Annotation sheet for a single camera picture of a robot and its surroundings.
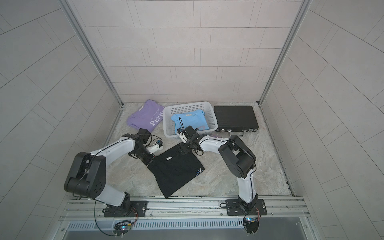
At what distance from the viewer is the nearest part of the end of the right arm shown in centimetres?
71

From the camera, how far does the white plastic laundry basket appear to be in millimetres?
974

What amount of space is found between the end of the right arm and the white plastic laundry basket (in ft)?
0.41
